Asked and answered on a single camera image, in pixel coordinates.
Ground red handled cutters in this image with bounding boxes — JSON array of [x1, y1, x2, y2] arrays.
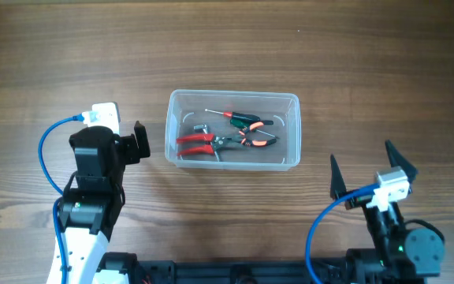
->
[[176, 133, 245, 156]]

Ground silver L-shaped socket wrench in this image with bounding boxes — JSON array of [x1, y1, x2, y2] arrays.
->
[[193, 124, 221, 162]]

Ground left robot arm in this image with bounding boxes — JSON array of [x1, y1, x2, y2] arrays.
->
[[47, 122, 151, 283]]

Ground orange black needle-nose pliers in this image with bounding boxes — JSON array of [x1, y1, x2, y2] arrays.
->
[[229, 120, 277, 148]]

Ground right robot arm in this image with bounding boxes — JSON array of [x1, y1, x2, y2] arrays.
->
[[340, 140, 445, 283]]

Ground green handled screwdriver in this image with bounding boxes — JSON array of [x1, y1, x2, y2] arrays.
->
[[230, 118, 278, 139]]

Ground clear plastic container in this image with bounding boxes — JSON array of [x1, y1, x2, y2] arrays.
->
[[165, 89, 302, 171]]

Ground blue left cable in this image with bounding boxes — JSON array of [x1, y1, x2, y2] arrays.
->
[[38, 113, 86, 284]]

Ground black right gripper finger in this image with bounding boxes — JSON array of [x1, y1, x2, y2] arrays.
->
[[385, 140, 419, 184], [330, 154, 347, 200]]

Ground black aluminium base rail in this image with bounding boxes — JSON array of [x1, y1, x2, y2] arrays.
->
[[104, 256, 370, 284]]

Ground black red-collar screwdriver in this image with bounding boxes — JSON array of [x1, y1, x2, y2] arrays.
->
[[205, 109, 261, 123]]

